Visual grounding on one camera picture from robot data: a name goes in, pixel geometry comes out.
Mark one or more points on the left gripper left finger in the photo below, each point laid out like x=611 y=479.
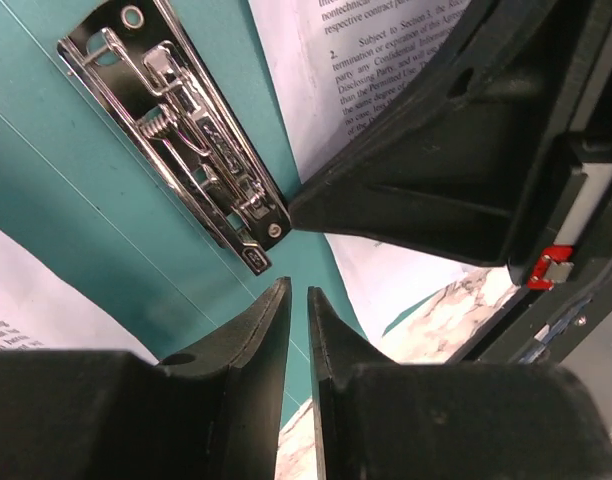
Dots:
x=228 y=393

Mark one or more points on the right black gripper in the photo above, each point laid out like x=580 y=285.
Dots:
x=499 y=152

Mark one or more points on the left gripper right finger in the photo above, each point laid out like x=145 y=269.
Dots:
x=352 y=398

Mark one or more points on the printed paper sheet bottom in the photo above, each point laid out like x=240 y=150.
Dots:
x=335 y=66

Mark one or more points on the teal folder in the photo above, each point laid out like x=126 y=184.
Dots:
x=77 y=194

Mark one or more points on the chrome folder clip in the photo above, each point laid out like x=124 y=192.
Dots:
x=139 y=63

